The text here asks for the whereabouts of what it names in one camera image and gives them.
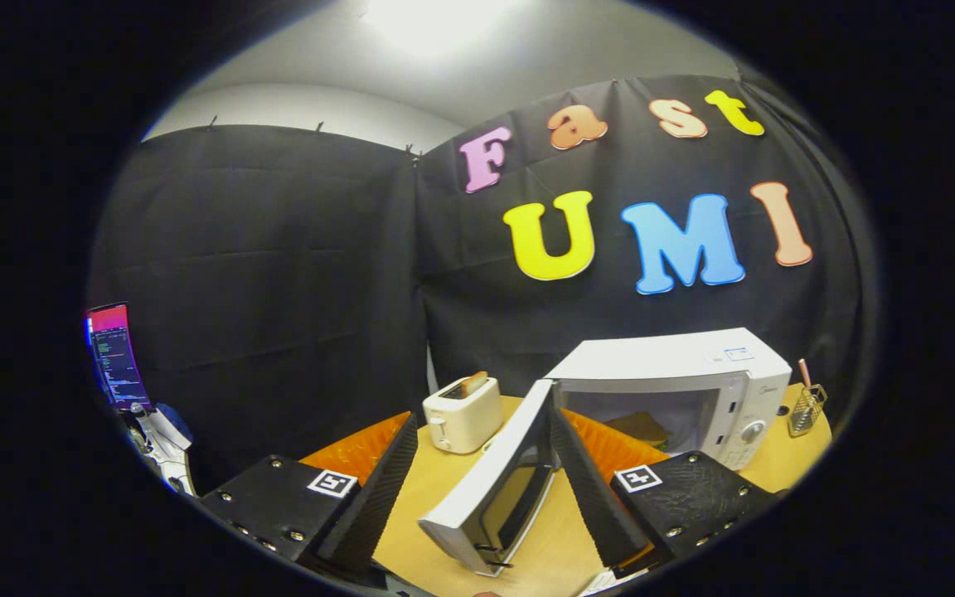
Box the white microwave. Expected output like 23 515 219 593
418 328 793 578

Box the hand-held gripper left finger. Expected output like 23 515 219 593
196 412 420 581

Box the laptop screen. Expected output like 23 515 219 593
85 303 153 411

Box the white and blue device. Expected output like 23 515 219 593
117 402 196 497

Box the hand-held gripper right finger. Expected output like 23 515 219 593
548 406 781 581

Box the white food stand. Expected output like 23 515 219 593
577 568 648 597

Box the lettuce sandwich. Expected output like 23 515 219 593
606 412 669 449

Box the white toaster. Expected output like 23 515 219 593
423 377 505 454

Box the metal mesh holder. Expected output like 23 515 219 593
788 384 828 438

